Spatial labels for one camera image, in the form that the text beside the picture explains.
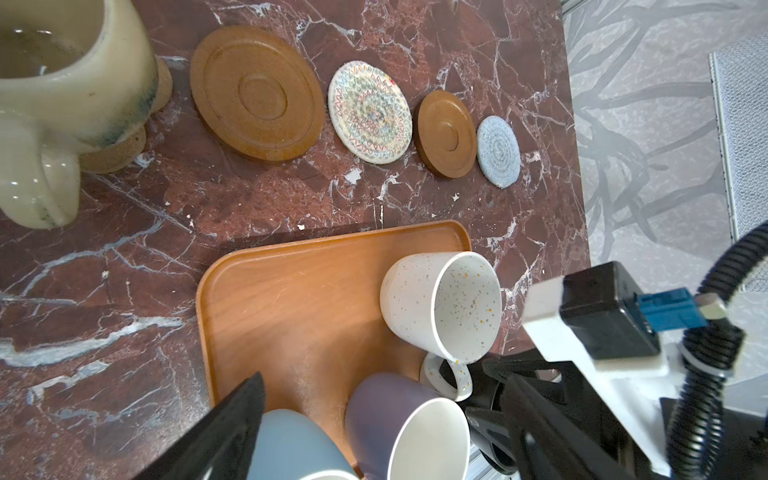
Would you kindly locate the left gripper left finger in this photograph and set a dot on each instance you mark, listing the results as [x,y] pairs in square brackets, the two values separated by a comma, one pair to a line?
[221,444]

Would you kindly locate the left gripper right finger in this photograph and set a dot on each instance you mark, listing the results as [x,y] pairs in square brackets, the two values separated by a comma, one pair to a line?
[546,444]

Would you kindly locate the light blue mug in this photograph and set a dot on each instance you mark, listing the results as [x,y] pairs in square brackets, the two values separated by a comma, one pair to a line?
[290,445]

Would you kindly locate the purple mug white inside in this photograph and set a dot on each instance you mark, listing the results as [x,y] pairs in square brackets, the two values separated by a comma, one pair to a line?
[398,428]

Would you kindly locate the white speckled mug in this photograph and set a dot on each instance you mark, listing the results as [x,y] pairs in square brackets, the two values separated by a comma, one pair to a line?
[449,305]

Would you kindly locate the grey round felt coaster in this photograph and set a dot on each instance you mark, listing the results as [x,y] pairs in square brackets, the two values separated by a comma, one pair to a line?
[498,152]

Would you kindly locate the flower-shaped cork coaster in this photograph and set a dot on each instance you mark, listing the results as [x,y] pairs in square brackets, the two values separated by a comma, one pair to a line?
[122,153]

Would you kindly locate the round wooden saucer coaster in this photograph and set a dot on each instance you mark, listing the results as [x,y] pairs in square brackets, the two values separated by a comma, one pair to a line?
[445,135]

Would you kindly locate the dark round wooden coaster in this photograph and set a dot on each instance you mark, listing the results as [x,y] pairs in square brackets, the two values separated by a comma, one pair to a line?
[257,93]

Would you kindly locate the woven multicolour round coaster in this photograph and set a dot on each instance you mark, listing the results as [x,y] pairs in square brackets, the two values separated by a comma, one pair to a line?
[369,113]

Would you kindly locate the beige glazed mug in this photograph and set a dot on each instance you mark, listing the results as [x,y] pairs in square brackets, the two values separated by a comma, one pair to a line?
[75,77]

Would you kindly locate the orange rectangular tray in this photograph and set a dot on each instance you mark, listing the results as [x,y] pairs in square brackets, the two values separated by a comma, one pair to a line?
[306,316]

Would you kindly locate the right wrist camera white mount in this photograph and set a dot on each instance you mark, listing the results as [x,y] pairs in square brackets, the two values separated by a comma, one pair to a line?
[601,321]

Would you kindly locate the white wire mesh basket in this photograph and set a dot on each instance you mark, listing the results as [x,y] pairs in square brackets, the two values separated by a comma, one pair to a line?
[739,81]

